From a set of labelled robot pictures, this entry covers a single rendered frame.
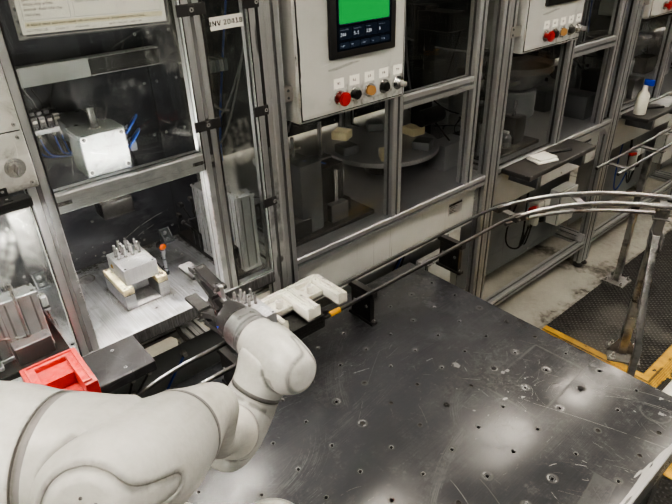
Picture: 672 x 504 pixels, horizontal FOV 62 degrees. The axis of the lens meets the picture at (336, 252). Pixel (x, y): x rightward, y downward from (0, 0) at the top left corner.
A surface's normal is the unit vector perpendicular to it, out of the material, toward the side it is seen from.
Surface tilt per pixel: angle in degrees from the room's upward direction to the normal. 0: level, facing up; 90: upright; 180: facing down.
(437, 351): 0
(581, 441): 0
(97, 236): 90
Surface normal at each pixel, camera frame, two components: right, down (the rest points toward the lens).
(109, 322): -0.03, -0.86
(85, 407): 0.10, -0.96
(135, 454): 0.59, -0.70
